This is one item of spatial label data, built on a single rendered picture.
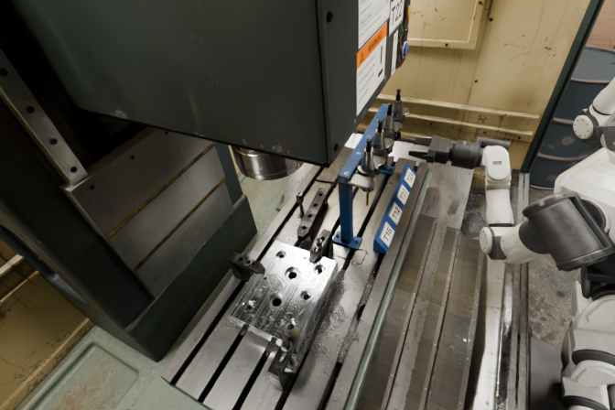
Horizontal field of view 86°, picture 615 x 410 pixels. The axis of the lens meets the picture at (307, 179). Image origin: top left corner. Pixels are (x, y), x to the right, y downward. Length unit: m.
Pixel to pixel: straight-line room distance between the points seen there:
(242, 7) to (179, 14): 0.11
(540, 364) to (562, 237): 1.22
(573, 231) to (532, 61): 0.87
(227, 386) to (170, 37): 0.88
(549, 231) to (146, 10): 0.85
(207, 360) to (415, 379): 0.63
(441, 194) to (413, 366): 0.80
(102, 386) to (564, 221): 1.56
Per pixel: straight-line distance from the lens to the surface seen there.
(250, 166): 0.68
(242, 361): 1.10
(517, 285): 1.40
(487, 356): 1.39
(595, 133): 1.35
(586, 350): 1.53
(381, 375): 1.22
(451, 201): 1.69
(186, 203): 1.22
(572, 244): 0.87
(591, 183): 0.97
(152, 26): 0.58
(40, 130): 0.91
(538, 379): 2.00
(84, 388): 1.68
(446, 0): 1.53
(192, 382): 1.13
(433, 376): 1.26
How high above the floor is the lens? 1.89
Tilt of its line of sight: 41 degrees down
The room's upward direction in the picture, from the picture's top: 7 degrees counter-clockwise
